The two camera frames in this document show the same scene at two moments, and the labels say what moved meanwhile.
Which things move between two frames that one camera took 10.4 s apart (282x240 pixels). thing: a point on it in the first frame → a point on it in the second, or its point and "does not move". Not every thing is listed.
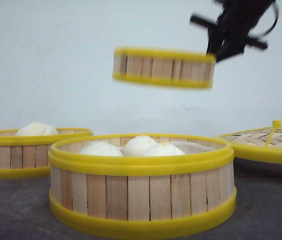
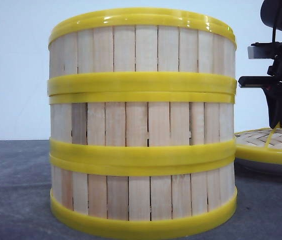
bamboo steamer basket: x=164 y=67 → x=141 y=126
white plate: x=246 y=168 does not move
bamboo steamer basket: x=148 y=184 does not move
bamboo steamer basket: x=6 y=154 → x=142 y=51
